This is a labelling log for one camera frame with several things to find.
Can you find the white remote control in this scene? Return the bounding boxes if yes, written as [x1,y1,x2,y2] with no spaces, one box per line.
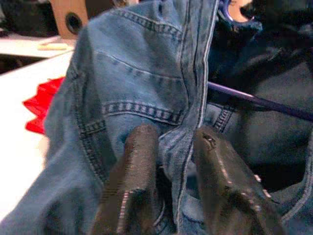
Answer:
[37,42,70,51]

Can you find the blue denim shorts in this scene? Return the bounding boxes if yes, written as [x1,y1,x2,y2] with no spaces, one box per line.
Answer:
[0,0,313,235]

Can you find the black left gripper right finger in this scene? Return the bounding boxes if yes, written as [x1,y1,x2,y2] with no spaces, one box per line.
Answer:
[193,126,287,235]

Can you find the red garment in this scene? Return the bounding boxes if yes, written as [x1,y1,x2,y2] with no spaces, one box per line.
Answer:
[22,76,66,135]

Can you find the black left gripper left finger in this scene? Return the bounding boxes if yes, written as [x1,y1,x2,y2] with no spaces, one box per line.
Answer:
[91,123,160,235]

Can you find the blue plastic hanger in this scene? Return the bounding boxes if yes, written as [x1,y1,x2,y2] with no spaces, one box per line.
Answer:
[207,0,313,122]

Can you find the wooden speaker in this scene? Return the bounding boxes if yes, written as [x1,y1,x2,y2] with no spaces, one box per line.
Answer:
[49,0,89,40]

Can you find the white desk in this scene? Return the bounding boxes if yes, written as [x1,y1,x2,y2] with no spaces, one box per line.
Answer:
[0,33,77,61]

